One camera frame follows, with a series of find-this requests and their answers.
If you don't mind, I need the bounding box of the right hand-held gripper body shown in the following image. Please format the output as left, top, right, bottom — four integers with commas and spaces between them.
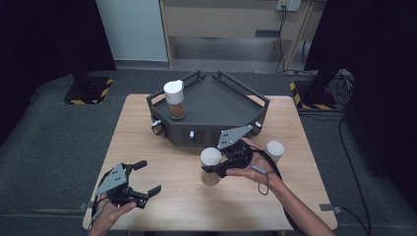
215, 124, 255, 179

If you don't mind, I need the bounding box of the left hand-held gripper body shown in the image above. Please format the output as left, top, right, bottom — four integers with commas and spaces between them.
94, 162, 149, 209

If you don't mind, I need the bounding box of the spice jar with tan powder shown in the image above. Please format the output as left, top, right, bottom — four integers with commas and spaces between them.
200, 147, 223, 188

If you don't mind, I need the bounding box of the dark grey corner rack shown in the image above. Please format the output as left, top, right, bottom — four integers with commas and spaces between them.
146, 70, 271, 148

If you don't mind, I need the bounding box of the spice jar with orange powder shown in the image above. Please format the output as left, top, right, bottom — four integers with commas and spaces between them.
265, 140, 285, 163

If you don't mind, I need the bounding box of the spice jar with spout lid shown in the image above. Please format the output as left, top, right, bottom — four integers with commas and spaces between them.
162, 79, 187, 121

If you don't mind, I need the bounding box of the person's left hand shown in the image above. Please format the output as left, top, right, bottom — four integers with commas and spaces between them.
88, 200, 138, 236

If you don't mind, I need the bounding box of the person's right hand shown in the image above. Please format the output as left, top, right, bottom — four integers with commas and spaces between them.
225, 137, 283, 190

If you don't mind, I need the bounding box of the black stand base striped edge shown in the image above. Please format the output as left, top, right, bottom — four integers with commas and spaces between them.
62, 62, 114, 106
288, 68, 343, 111

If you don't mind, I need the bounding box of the white panel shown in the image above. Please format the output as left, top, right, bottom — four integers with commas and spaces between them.
95, 0, 169, 63

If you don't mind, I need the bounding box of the black curtain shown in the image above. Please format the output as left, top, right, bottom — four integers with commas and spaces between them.
0, 0, 117, 146
304, 0, 417, 205

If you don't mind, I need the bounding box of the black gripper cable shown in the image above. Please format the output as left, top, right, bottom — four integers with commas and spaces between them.
242, 141, 308, 236
90, 193, 103, 228

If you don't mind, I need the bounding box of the grey wrist cord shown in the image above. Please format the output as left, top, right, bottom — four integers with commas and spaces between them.
250, 164, 271, 197

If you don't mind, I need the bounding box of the black power cable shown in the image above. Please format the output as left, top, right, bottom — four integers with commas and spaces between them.
274, 4, 313, 78

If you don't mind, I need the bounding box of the grey cabinet handle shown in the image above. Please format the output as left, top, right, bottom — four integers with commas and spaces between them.
255, 29, 280, 37

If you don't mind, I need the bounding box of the long black floor cable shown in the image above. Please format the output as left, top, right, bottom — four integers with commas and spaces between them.
338, 116, 373, 236

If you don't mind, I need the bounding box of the tangle of black cables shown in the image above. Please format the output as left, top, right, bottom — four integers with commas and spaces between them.
328, 68, 356, 106

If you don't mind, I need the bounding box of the white wall outlet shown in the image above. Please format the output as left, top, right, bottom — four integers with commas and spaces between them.
275, 0, 303, 13

